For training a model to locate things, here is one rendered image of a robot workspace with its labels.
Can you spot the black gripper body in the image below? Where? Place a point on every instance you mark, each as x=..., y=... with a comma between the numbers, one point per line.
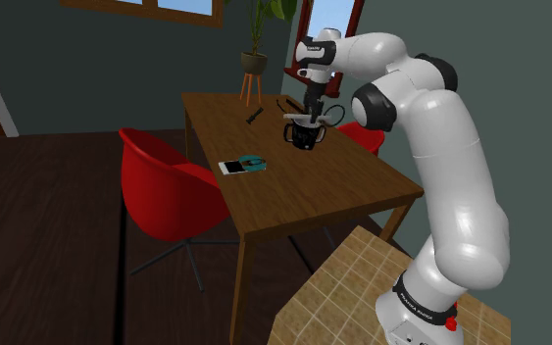
x=313, y=95

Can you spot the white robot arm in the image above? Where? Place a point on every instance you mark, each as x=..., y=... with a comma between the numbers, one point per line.
x=452, y=157

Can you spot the black thin pen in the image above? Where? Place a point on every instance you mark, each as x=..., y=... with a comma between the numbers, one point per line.
x=294, y=104

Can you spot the black short cylinder tool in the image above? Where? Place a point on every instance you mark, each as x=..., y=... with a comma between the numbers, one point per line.
x=255, y=115

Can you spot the red shell chair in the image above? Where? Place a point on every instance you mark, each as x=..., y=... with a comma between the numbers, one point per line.
x=160, y=191
x=364, y=136

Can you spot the potted plant on wooden stool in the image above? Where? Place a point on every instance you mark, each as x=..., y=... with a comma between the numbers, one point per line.
x=254, y=62

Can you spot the red framed window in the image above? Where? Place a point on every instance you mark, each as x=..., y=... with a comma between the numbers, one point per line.
x=330, y=14

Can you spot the brown wooden table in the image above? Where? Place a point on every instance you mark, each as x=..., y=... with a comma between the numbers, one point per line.
x=299, y=181

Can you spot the white phone with dark screen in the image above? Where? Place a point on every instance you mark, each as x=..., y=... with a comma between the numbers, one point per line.
x=231, y=167

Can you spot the brown wooden framed window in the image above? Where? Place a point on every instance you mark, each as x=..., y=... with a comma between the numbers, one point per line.
x=141, y=10

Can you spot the tan tiled robot stand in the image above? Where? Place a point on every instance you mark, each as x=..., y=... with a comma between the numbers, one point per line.
x=333, y=296

